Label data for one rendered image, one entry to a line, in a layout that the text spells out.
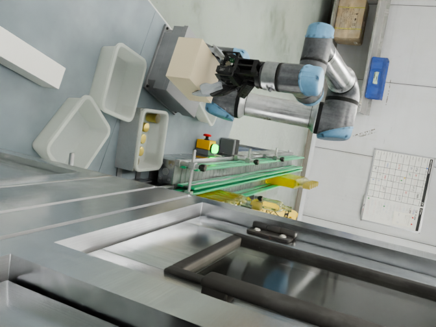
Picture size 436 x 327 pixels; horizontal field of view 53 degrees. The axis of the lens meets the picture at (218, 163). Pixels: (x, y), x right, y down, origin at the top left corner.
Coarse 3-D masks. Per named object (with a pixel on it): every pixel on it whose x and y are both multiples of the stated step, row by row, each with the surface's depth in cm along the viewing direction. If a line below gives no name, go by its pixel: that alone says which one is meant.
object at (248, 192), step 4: (264, 184) 270; (268, 184) 273; (272, 184) 278; (248, 188) 246; (252, 188) 248; (256, 188) 252; (260, 188) 255; (264, 188) 255; (268, 188) 257; (272, 188) 264; (232, 192) 225; (236, 192) 227; (240, 192) 230; (244, 192) 233; (248, 192) 233; (252, 192) 235; (256, 192) 237; (260, 192) 243; (248, 196) 226
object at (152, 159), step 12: (144, 120) 162; (168, 120) 164; (144, 132) 164; (156, 132) 165; (144, 144) 165; (156, 144) 165; (144, 156) 167; (156, 156) 165; (144, 168) 155; (156, 168) 163
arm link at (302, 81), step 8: (280, 64) 110; (288, 64) 110; (296, 64) 109; (280, 72) 109; (288, 72) 108; (296, 72) 107; (304, 72) 107; (312, 72) 106; (320, 72) 106; (280, 80) 109; (288, 80) 108; (296, 80) 107; (304, 80) 106; (312, 80) 106; (320, 80) 107; (280, 88) 110; (288, 88) 109; (296, 88) 108; (304, 88) 107; (312, 88) 106; (320, 88) 109; (296, 96) 114; (304, 96) 113
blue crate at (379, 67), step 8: (376, 64) 634; (384, 64) 630; (376, 72) 635; (384, 72) 631; (368, 80) 642; (376, 80) 636; (384, 80) 667; (368, 88) 642; (376, 88) 637; (368, 96) 642; (376, 96) 638
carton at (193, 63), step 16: (176, 48) 120; (192, 48) 118; (208, 48) 122; (176, 64) 118; (192, 64) 116; (208, 64) 124; (176, 80) 120; (192, 80) 117; (208, 80) 125; (192, 96) 128
